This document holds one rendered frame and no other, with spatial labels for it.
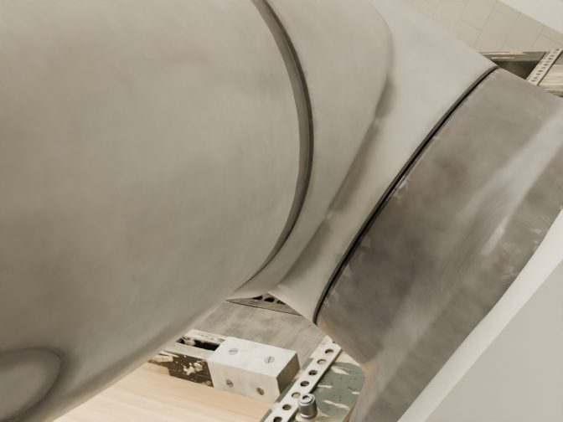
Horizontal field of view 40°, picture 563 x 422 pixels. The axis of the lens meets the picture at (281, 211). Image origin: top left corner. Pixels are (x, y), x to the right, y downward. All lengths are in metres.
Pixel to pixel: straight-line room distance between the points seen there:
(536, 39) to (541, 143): 5.94
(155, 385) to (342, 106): 0.99
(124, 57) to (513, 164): 0.17
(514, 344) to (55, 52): 0.12
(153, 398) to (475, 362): 1.05
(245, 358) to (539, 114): 0.88
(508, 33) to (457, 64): 5.95
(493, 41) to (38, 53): 6.20
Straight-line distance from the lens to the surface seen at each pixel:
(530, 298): 0.18
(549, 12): 4.65
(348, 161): 0.30
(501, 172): 0.31
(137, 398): 1.24
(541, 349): 0.19
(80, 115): 0.18
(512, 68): 2.33
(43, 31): 0.18
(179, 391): 1.22
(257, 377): 1.13
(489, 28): 6.33
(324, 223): 0.32
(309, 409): 1.06
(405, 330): 0.31
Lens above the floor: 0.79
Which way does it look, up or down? 13 degrees up
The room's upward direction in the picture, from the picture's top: 57 degrees counter-clockwise
